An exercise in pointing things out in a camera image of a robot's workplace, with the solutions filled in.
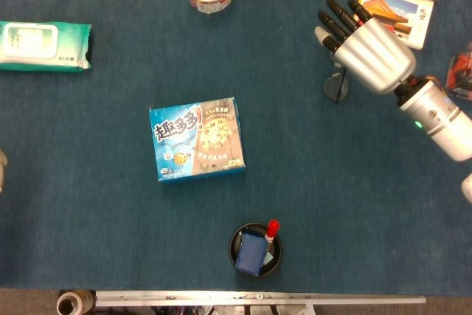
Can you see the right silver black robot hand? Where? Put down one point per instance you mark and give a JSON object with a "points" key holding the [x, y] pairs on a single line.
{"points": [[376, 57]]}

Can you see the left beige robot hand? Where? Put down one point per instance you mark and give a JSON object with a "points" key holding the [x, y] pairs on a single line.
{"points": [[2, 169]]}

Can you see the black-framed eyeglasses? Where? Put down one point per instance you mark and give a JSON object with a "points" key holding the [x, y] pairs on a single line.
{"points": [[333, 88]]}

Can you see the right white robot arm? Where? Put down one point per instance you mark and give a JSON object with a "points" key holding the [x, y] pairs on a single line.
{"points": [[439, 116]]}

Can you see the yellow palace picture book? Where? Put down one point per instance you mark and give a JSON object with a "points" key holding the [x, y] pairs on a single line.
{"points": [[414, 16]]}

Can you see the red black packaged box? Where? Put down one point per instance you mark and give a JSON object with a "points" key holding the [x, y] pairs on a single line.
{"points": [[461, 71]]}

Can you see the green wet wipes pack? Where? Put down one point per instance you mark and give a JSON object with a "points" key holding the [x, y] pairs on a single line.
{"points": [[44, 45]]}

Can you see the brown tape roll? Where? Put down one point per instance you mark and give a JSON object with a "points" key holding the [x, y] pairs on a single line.
{"points": [[85, 302]]}

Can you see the blue cookie box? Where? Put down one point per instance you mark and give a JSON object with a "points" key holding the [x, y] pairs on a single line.
{"points": [[195, 141]]}

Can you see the red cap marker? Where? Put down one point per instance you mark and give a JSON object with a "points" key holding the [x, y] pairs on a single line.
{"points": [[273, 227]]}

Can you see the small pale card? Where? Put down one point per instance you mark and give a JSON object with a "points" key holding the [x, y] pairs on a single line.
{"points": [[268, 258]]}

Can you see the blue whiteboard eraser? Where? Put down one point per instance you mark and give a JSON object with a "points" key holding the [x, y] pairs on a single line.
{"points": [[250, 252]]}

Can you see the black round pen cup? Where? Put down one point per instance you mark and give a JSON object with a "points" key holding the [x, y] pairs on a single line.
{"points": [[274, 268]]}

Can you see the aluminium rail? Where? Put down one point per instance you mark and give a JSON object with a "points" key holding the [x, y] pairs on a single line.
{"points": [[258, 297]]}

